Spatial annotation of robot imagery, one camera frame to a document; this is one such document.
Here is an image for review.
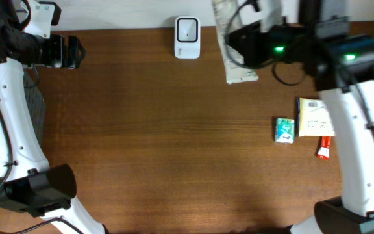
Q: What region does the white barcode scanner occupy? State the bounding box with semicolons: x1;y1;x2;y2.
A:
174;16;201;59

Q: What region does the red coffee stick sachet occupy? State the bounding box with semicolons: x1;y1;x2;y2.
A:
317;136;332;160

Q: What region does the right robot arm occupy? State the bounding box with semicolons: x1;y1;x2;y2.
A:
223;0;374;233

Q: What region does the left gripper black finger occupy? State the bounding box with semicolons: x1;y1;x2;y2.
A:
66;51;86;69
68;36;86;54

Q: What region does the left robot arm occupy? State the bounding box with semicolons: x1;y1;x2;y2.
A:
0;1;107;233

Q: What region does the teal tissue pack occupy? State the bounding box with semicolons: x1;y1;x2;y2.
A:
275;118;295;144

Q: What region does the yellow snack packet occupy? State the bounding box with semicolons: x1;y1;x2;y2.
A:
297;97;335;137

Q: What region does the white tube with tan cap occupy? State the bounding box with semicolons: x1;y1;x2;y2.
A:
210;0;260;85

